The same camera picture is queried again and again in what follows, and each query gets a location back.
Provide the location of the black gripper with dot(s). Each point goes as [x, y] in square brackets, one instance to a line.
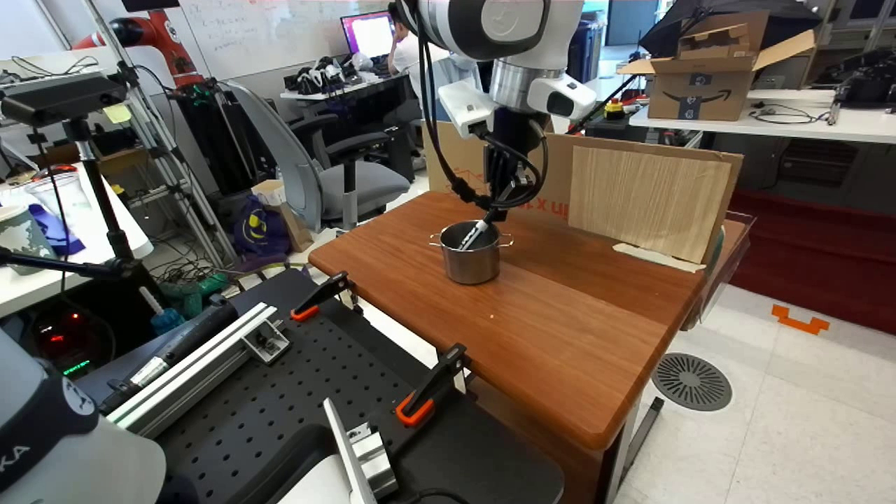
[511, 145]

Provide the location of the grey and navy robot base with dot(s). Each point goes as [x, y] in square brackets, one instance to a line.
[56, 438]

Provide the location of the small steel pot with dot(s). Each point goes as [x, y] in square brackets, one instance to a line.
[468, 263]

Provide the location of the light wooden panel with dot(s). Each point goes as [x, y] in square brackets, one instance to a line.
[646, 200]

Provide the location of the grey office chair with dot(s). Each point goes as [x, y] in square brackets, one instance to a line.
[353, 183]

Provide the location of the orange and black clamp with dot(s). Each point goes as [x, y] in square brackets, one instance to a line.
[430, 387]
[320, 298]

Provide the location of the lit computer monitor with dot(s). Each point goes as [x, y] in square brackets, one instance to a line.
[371, 34]

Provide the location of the open Amazon cardboard box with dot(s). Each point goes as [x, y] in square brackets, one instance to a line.
[709, 81]

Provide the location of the round metal floor drain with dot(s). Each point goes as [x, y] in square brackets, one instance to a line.
[693, 383]

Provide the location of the metal table leg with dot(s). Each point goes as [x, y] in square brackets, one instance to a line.
[640, 443]

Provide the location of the black perforated breadboard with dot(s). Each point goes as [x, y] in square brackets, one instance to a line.
[297, 401]

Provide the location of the white side table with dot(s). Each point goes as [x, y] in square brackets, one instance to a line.
[794, 128]

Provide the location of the black bar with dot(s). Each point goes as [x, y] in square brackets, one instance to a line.
[156, 351]

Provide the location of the red machine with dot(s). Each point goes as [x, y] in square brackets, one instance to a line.
[157, 44]

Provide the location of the blue object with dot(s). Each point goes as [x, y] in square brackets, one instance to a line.
[54, 228]

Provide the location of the white desk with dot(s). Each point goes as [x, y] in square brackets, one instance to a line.
[56, 254]

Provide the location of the black device with red lights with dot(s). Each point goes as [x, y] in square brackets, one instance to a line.
[65, 337]

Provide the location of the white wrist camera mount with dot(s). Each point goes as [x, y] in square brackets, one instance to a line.
[465, 107]

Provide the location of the metal bracket with rod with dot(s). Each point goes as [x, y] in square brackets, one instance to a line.
[366, 459]

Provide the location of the aluminium extrusion rail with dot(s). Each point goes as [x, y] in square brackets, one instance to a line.
[191, 368]

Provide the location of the black camera tripod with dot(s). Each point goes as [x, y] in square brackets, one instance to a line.
[98, 207]

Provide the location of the black camera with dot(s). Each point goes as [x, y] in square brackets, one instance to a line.
[61, 96]

